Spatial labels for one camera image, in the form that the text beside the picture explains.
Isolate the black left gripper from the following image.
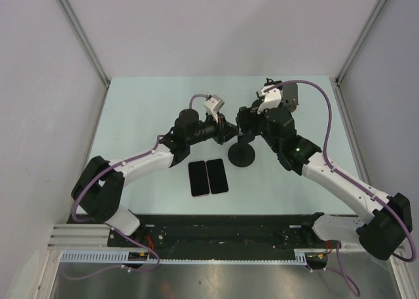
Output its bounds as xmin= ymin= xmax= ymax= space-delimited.
xmin=187 ymin=111 xmax=238 ymax=147

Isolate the white phone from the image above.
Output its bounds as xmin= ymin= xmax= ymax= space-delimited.
xmin=206 ymin=158 xmax=229 ymax=194

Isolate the pink phone black screen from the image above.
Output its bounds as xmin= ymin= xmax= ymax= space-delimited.
xmin=188 ymin=160 xmax=210 ymax=198

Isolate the black tripod phone stand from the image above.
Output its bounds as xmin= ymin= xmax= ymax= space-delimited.
xmin=264 ymin=78 xmax=282 ymax=86

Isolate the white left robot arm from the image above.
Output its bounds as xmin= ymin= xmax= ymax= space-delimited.
xmin=71 ymin=109 xmax=238 ymax=247

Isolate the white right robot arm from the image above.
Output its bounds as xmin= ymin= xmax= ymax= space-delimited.
xmin=236 ymin=107 xmax=414 ymax=260

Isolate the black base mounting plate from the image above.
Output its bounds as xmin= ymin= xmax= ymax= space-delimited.
xmin=102 ymin=213 xmax=339 ymax=262

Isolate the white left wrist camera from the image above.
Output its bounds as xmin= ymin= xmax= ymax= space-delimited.
xmin=204 ymin=95 xmax=225 ymax=123

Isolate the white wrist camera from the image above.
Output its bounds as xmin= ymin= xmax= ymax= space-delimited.
xmin=256 ymin=84 xmax=282 ymax=114
xmin=204 ymin=95 xmax=225 ymax=123

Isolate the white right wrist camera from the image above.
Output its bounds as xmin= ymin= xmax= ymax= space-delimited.
xmin=256 ymin=84 xmax=282 ymax=114

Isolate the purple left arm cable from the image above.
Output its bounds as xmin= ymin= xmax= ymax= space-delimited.
xmin=60 ymin=94 xmax=210 ymax=280

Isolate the white slotted cable duct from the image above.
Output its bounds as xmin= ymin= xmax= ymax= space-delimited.
xmin=62 ymin=249 xmax=310 ymax=266

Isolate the white corner frame post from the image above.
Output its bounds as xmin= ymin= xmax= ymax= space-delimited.
xmin=335 ymin=0 xmax=390 ymax=86

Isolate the left aluminium frame post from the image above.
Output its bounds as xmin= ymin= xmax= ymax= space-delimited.
xmin=56 ymin=0 xmax=111 ymax=89

